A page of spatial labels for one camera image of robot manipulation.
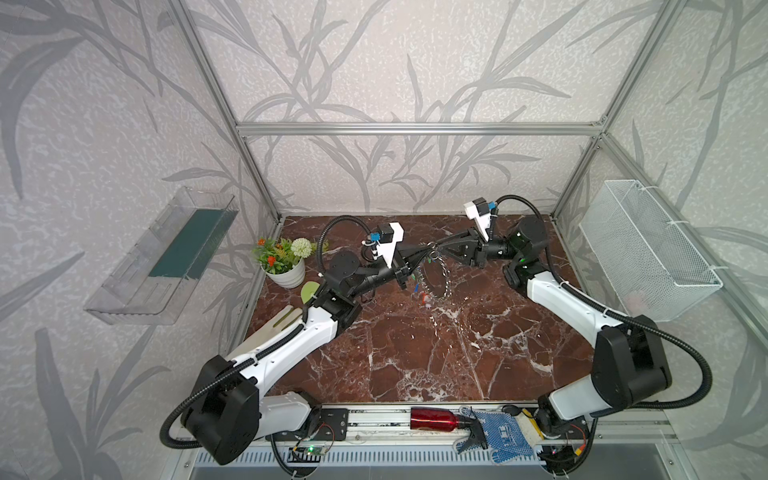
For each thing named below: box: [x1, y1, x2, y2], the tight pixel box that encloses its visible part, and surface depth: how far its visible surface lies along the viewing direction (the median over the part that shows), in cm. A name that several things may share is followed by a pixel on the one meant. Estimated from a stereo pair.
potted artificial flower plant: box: [252, 237, 330, 289], surface depth 93 cm
